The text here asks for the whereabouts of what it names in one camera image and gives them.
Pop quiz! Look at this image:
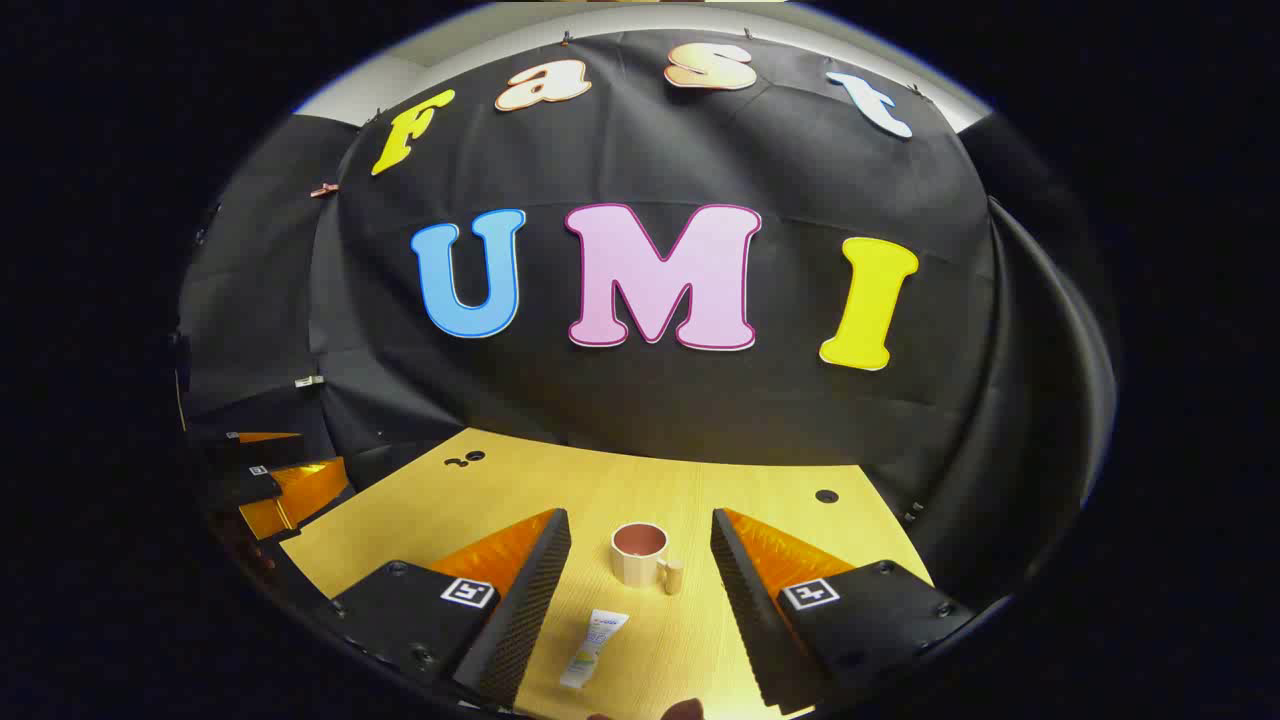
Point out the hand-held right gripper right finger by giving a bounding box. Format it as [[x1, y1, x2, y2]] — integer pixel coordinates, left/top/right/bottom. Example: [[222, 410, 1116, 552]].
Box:
[[710, 506, 977, 717]]

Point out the wooden desktop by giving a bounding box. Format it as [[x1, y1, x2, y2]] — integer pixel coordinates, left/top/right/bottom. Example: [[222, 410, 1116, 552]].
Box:
[[280, 428, 936, 720]]

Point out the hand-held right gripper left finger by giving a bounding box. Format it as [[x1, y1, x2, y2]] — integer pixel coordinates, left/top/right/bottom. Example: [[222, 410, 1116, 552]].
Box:
[[328, 507, 573, 709]]

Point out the black backdrop cloth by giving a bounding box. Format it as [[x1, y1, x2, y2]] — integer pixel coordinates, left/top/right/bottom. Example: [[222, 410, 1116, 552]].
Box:
[[175, 28, 1116, 601]]

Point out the white toothpaste tube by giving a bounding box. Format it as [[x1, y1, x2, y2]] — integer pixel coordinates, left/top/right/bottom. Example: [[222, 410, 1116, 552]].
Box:
[[560, 609, 631, 689]]

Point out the beige cup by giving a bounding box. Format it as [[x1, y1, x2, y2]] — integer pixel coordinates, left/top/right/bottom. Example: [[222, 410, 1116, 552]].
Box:
[[610, 522, 686, 595]]

